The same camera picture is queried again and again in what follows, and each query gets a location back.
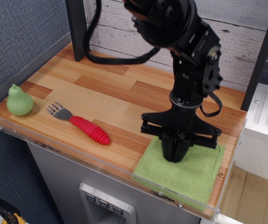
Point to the black vertical post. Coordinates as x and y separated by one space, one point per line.
254 80
77 25

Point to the yellow object at corner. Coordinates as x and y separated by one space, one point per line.
20 219

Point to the grey toy fridge cabinet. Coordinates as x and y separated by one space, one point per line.
63 175

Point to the white toy sink unit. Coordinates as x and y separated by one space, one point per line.
251 153

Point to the black left vertical post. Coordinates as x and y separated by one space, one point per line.
77 25

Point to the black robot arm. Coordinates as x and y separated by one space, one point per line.
195 49

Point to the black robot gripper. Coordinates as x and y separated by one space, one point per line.
179 128

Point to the silver dispenser panel with buttons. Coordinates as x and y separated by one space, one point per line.
103 208

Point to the black right vertical post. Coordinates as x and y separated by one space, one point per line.
254 80

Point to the green toy pear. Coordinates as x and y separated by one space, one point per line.
19 102

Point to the red handled metal fork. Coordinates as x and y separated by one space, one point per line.
95 132

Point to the green cloth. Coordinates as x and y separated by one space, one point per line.
189 181

